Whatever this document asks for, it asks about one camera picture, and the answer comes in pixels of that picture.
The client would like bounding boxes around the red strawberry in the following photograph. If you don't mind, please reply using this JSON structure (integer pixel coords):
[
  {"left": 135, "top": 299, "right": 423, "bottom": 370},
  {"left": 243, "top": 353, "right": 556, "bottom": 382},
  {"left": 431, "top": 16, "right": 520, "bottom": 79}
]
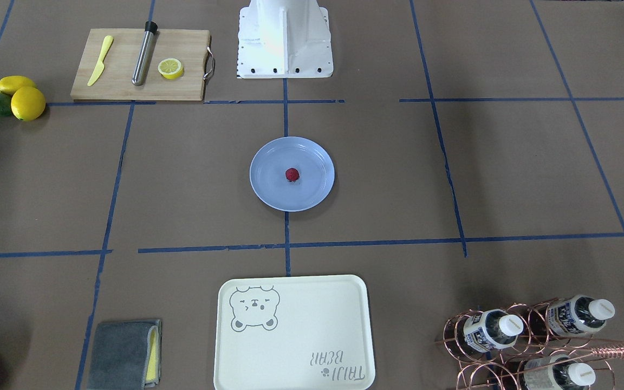
[{"left": 284, "top": 167, "right": 300, "bottom": 183}]

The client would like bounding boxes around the blue ceramic plate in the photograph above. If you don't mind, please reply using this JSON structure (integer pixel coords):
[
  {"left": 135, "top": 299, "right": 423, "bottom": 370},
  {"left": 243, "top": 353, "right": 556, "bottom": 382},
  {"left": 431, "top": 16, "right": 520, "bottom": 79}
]
[{"left": 249, "top": 136, "right": 336, "bottom": 212}]

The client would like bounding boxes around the cream bear tray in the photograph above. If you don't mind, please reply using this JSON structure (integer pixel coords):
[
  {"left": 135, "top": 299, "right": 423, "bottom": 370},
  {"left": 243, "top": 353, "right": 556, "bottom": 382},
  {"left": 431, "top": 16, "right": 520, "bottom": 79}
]
[{"left": 213, "top": 275, "right": 376, "bottom": 389}]

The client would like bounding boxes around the half lemon slice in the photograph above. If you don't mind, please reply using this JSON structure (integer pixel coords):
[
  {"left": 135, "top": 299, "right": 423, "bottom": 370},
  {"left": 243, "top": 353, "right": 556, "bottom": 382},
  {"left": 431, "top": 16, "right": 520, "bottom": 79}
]
[{"left": 158, "top": 58, "right": 184, "bottom": 80}]

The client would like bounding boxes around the wooden cutting board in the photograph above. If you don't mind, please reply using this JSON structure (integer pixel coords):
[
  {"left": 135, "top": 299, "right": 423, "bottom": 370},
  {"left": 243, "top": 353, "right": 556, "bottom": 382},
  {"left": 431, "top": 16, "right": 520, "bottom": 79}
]
[{"left": 71, "top": 29, "right": 215, "bottom": 101}]

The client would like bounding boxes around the steel rod black tip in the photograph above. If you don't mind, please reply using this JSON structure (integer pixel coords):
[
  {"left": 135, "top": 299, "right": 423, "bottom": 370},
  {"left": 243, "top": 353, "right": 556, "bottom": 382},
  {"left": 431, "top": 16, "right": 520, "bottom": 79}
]
[{"left": 132, "top": 21, "right": 158, "bottom": 86}]

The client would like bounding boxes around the water bottle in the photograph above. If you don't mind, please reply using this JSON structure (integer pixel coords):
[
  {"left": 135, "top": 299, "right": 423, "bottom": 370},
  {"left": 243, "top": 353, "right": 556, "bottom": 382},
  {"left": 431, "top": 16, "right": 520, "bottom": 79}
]
[
  {"left": 545, "top": 295, "right": 616, "bottom": 337},
  {"left": 459, "top": 309, "right": 525, "bottom": 353},
  {"left": 519, "top": 354, "right": 596, "bottom": 389}
]

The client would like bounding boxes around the grey folded cloth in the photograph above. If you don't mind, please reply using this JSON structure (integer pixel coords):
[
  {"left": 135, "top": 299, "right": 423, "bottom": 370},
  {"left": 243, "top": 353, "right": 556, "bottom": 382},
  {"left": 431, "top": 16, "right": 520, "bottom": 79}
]
[{"left": 87, "top": 318, "right": 163, "bottom": 389}]

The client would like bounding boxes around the yellow plastic knife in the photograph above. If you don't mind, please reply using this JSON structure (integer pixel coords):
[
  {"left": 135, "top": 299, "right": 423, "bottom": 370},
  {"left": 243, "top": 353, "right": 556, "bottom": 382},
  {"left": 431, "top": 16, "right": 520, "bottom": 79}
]
[{"left": 87, "top": 35, "right": 114, "bottom": 87}]

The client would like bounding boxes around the yellow lemon round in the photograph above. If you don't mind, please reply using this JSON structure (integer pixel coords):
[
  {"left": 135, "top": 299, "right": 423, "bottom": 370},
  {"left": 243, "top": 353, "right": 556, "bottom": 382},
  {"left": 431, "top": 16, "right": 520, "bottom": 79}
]
[{"left": 11, "top": 86, "right": 47, "bottom": 121}]

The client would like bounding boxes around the water bottle front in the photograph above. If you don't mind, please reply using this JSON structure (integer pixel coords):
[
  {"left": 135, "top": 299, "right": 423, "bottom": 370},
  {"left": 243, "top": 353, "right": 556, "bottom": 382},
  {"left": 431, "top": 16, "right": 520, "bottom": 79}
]
[{"left": 519, "top": 354, "right": 596, "bottom": 389}]

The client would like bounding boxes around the yellow lemon oval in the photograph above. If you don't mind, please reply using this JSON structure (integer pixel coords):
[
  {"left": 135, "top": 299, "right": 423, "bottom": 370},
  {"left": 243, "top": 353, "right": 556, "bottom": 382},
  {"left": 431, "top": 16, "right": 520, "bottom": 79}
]
[{"left": 0, "top": 75, "right": 37, "bottom": 96}]

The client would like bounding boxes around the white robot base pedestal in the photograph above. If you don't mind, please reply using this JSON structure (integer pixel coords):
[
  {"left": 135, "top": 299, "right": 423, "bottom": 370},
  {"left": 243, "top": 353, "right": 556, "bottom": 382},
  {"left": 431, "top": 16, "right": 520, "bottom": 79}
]
[{"left": 236, "top": 1, "right": 334, "bottom": 79}]

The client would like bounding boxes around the copper wire bottle rack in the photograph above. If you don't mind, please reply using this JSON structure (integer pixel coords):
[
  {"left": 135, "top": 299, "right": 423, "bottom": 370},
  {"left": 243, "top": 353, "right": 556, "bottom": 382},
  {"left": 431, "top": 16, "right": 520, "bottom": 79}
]
[{"left": 436, "top": 297, "right": 624, "bottom": 389}]

